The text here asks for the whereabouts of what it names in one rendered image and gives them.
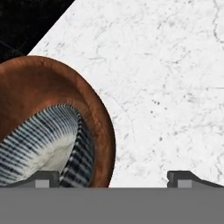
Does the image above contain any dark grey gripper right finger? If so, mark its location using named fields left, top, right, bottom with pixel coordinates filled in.
left=166, top=170, right=224, bottom=189

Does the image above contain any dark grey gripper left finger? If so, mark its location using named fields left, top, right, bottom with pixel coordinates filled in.
left=3, top=171, right=61, bottom=189

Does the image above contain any blue striped white bowl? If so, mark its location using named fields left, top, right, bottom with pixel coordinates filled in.
left=0, top=102, right=95, bottom=188

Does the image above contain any brown wooden bowl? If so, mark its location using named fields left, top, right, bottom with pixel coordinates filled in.
left=0, top=55, right=117, bottom=188

